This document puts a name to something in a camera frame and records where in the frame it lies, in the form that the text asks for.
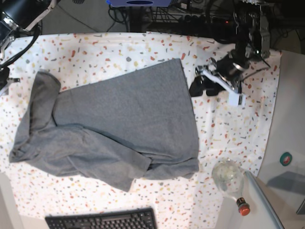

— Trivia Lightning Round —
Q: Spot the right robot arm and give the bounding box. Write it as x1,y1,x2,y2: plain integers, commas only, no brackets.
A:
0,0,59,96

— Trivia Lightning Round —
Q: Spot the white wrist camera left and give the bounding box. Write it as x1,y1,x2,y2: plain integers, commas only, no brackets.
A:
228,93,246,107

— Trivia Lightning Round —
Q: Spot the grey t-shirt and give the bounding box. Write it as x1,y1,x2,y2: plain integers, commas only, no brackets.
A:
9,59,199,192

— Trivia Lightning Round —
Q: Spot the grey laptop corner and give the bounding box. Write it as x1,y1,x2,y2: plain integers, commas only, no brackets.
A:
296,199,305,215

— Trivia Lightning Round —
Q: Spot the clear bottle with red cap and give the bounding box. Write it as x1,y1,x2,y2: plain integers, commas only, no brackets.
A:
212,158,251,216

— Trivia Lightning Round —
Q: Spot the green tape roll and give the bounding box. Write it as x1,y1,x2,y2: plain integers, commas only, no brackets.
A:
279,152,293,167

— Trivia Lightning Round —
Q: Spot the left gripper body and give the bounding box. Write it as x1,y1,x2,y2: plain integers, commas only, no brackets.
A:
195,51,249,92

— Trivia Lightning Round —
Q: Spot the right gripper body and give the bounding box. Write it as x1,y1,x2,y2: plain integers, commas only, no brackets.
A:
0,67,19,95

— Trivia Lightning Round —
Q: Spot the black computer keyboard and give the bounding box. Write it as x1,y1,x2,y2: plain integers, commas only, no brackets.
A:
45,208,157,229

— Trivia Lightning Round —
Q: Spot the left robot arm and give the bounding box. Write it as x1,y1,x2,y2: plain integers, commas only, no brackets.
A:
189,0,270,97

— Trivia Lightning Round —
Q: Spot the blue box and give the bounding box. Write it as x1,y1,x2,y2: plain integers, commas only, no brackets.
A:
106,0,180,7

